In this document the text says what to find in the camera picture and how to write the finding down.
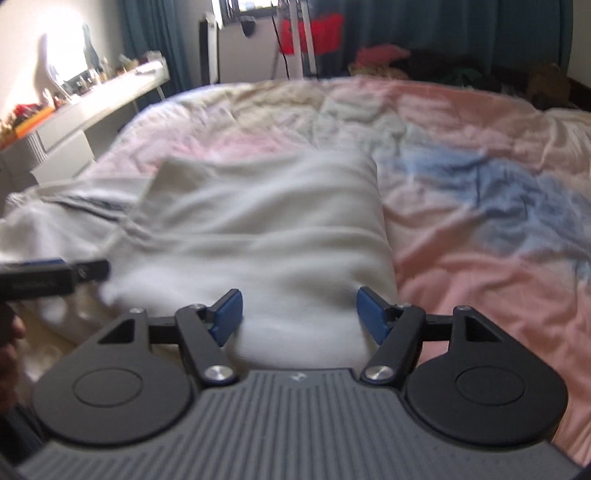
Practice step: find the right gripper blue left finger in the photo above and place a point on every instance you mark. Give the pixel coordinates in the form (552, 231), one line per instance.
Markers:
(203, 331)

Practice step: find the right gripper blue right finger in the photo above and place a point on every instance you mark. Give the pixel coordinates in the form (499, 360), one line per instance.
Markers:
(397, 330)

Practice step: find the cream white garment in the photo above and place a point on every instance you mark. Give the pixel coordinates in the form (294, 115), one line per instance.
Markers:
(298, 235)

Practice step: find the pile of colourful clothes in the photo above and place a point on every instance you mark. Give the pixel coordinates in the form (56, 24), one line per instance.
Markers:
(545, 86)

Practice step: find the person's left hand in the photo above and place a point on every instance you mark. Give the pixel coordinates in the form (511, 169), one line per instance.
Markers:
(9, 373)

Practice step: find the white dressing table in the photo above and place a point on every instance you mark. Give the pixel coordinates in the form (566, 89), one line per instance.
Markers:
(57, 148)

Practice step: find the pastel pink blue bedsheet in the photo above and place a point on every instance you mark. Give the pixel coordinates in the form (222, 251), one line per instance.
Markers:
(486, 200)

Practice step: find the orange tray with items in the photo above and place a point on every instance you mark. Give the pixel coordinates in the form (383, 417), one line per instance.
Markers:
(21, 120)

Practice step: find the white vanity mirror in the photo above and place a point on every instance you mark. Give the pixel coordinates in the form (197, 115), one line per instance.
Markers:
(68, 57)

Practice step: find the white cabinet under window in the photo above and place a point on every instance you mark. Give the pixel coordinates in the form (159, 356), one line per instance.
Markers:
(245, 51)

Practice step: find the red bag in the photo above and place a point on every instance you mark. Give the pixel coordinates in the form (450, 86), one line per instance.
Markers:
(326, 34)

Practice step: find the teal curtain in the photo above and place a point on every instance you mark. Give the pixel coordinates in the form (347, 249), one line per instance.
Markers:
(508, 34)

